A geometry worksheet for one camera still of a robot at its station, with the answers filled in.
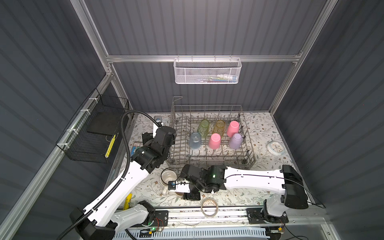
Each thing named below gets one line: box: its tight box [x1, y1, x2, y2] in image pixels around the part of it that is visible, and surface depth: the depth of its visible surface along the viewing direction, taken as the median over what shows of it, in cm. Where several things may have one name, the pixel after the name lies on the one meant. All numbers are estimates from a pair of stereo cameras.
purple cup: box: [228, 133, 243, 150], surface depth 91 cm
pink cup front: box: [227, 120, 240, 138], surface depth 98 cm
